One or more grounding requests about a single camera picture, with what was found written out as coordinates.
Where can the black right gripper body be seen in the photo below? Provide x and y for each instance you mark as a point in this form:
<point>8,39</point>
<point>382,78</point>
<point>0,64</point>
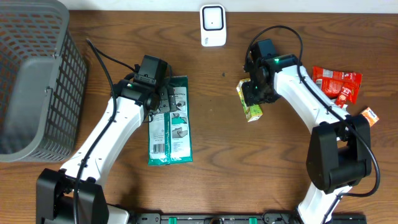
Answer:
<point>254,93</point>

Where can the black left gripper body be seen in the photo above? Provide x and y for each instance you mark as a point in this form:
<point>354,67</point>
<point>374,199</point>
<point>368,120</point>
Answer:
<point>168,102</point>

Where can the yellow green juice carton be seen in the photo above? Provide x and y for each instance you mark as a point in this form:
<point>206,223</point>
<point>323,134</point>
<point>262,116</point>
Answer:
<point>252,113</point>

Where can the dark green packet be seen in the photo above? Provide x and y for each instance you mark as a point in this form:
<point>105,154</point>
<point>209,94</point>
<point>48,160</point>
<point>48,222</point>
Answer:
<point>169,133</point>

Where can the red snack bag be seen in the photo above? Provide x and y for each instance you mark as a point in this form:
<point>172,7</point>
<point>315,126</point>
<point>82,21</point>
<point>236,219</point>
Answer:
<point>330,82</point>

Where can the small red Nescafe packet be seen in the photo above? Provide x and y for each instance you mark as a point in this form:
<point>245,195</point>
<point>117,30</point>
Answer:
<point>348,93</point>

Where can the small orange tissue pack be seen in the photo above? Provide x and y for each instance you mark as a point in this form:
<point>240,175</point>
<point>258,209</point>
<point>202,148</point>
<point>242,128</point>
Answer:
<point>370,115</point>

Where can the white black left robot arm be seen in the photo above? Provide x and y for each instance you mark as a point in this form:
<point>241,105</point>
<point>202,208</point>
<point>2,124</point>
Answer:
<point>74,193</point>

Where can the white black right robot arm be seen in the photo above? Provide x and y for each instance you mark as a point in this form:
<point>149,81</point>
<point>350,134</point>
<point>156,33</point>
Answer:
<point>339,154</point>

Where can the white barcode scanner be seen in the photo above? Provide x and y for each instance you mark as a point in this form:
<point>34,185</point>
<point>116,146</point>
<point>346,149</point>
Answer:
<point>213,25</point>

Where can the grey plastic shopping basket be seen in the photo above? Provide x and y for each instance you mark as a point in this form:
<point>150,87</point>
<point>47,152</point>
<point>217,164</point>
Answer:
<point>43,81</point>

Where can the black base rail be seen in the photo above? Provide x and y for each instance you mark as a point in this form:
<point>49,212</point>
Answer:
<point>217,218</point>

